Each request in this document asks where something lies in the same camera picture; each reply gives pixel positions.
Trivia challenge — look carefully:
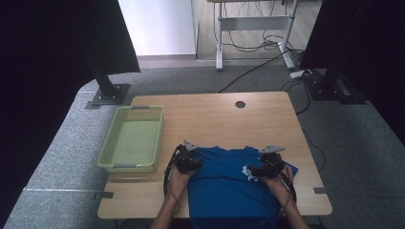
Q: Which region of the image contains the left hand-held gripper black cable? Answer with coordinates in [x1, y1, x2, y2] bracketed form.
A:
[162, 147, 185, 215]

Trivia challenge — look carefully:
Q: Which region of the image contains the left black stand base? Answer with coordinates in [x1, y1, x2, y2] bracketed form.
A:
[84, 53, 132, 111]

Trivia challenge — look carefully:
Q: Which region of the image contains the black floor cable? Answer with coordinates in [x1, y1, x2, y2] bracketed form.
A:
[280, 75, 327, 173]
[218, 49, 290, 94]

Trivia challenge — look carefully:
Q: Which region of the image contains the black stand base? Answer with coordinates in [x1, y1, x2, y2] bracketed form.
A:
[304, 65, 369, 105]
[84, 53, 132, 111]

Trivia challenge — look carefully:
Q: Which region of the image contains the hand-held gripper black cable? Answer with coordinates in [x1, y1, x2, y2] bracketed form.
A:
[276, 165, 298, 212]
[162, 147, 185, 215]

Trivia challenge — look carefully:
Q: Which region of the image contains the right hand-held gripper black cable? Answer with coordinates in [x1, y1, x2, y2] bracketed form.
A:
[276, 165, 298, 212]

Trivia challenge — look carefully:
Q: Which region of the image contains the tangle of black cables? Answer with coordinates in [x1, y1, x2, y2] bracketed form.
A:
[223, 1, 304, 54]

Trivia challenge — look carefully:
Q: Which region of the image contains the blue t-shirt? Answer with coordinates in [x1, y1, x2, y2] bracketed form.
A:
[186, 145, 300, 229]

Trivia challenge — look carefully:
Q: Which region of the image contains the right black stand base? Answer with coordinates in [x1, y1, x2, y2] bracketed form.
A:
[304, 65, 369, 105]

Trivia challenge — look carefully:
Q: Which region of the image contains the white desk frame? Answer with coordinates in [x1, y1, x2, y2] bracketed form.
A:
[206, 0, 302, 72]

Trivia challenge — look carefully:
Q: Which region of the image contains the grey table bracket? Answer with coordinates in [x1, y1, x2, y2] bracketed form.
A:
[94, 191, 115, 200]
[313, 186, 335, 196]

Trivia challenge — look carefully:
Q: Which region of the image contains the person's right hand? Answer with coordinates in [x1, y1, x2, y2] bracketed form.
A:
[265, 166, 296, 208]

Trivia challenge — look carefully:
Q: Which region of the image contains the pale green plastic basket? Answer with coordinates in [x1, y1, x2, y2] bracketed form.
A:
[96, 105, 165, 174]

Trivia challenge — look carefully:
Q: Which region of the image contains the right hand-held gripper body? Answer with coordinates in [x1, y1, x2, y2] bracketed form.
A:
[258, 145, 287, 179]

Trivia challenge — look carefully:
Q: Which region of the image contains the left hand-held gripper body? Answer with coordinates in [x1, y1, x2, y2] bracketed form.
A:
[174, 139, 200, 175]

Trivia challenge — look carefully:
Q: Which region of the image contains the black curtain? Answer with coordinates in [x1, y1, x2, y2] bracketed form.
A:
[0, 0, 141, 223]
[299, 0, 405, 146]

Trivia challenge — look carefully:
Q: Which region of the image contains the person's left hand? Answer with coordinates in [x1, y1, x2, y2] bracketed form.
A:
[164, 169, 194, 200]

